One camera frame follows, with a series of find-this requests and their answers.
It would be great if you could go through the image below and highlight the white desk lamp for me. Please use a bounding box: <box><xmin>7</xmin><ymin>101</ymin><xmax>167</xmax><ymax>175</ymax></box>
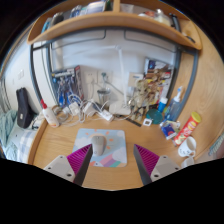
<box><xmin>109</xmin><ymin>45</ymin><xmax>133</xmax><ymax>116</ymax></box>

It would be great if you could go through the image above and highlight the blue snack packet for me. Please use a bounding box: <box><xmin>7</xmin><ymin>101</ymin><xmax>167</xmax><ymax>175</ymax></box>
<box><xmin>159</xmin><ymin>119</ymin><xmax>181</xmax><ymax>140</ymax></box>

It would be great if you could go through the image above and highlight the beige robot figure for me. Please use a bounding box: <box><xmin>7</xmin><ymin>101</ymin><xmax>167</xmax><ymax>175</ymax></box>
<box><xmin>128</xmin><ymin>78</ymin><xmax>158</xmax><ymax>122</ymax></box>

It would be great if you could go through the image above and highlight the colourful printed box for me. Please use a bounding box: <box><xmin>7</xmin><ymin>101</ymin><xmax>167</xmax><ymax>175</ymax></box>
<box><xmin>143</xmin><ymin>58</ymin><xmax>175</xmax><ymax>101</ymax></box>

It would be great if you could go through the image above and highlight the blue white-capped bottle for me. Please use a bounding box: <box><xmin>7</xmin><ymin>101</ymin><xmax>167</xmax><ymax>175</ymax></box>
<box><xmin>157</xmin><ymin>96</ymin><xmax>169</xmax><ymax>113</ymax></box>

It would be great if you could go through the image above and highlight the wooden shelf unit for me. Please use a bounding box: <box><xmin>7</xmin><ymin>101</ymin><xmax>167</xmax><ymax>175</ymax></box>
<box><xmin>26</xmin><ymin>0</ymin><xmax>203</xmax><ymax>51</ymax></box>

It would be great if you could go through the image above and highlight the teal bowl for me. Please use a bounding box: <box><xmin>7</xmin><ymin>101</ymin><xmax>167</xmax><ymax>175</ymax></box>
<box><xmin>145</xmin><ymin>108</ymin><xmax>164</xmax><ymax>125</ymax></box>

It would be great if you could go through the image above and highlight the pastel printed mouse pad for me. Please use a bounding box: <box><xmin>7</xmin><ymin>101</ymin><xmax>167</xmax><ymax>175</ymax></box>
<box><xmin>72</xmin><ymin>128</ymin><xmax>128</xmax><ymax>168</ymax></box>

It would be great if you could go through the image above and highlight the white cable tangle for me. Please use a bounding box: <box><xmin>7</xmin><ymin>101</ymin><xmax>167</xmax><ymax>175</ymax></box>
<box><xmin>54</xmin><ymin>94</ymin><xmax>116</xmax><ymax>128</ymax></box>

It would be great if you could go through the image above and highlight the small white square frame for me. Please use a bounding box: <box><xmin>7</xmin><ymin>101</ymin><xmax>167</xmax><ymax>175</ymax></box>
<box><xmin>142</xmin><ymin>117</ymin><xmax>153</xmax><ymax>127</ymax></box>

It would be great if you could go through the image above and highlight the white wall socket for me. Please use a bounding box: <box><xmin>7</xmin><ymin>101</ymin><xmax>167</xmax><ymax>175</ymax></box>
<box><xmin>84</xmin><ymin>70</ymin><xmax>98</xmax><ymax>84</ymax></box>

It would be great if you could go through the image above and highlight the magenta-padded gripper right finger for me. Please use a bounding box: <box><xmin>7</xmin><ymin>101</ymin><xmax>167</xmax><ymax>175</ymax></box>
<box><xmin>133</xmin><ymin>144</ymin><xmax>181</xmax><ymax>186</ymax></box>

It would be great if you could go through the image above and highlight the blue spray bottle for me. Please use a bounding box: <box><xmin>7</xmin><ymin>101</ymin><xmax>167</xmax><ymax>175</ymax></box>
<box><xmin>164</xmin><ymin>85</ymin><xmax>184</xmax><ymax>123</ymax></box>

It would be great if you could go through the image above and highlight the white power adapter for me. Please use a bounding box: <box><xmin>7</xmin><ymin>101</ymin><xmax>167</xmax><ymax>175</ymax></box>
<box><xmin>82</xmin><ymin>100</ymin><xmax>96</xmax><ymax>117</ymax></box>

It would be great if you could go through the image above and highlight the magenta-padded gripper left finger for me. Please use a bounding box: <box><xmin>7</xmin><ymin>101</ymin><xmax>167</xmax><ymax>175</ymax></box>
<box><xmin>43</xmin><ymin>143</ymin><xmax>94</xmax><ymax>187</ymax></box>

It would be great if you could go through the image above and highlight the white mug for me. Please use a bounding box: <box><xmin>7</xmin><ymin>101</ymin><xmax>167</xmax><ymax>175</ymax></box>
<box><xmin>177</xmin><ymin>135</ymin><xmax>198</xmax><ymax>158</ymax></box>

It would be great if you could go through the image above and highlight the grey computer mouse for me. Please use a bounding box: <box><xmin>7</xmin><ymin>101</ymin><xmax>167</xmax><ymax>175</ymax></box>
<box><xmin>90</xmin><ymin>134</ymin><xmax>108</xmax><ymax>157</ymax></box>

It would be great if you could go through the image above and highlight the dark blue model kit box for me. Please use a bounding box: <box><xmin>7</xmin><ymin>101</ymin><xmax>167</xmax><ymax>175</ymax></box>
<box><xmin>50</xmin><ymin>65</ymin><xmax>85</xmax><ymax>108</ymax></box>

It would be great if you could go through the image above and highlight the teal blanket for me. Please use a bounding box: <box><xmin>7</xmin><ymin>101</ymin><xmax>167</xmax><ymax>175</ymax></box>
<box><xmin>0</xmin><ymin>109</ymin><xmax>19</xmax><ymax>161</ymax></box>

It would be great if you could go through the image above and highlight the small white charger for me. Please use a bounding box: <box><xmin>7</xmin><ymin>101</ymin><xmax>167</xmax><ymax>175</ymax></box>
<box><xmin>68</xmin><ymin>101</ymin><xmax>81</xmax><ymax>116</ymax></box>

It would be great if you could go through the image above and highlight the black bag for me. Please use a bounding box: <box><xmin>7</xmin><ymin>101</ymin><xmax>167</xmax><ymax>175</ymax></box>
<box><xmin>15</xmin><ymin>87</ymin><xmax>35</xmax><ymax>129</ymax></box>

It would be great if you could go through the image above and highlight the white red-capped pump bottle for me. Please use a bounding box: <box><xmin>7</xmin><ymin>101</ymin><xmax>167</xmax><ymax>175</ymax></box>
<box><xmin>39</xmin><ymin>98</ymin><xmax>61</xmax><ymax>129</ymax></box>

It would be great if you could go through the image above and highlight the red snack can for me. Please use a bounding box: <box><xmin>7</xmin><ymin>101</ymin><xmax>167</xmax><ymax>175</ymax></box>
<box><xmin>172</xmin><ymin>111</ymin><xmax>202</xmax><ymax>147</ymax></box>

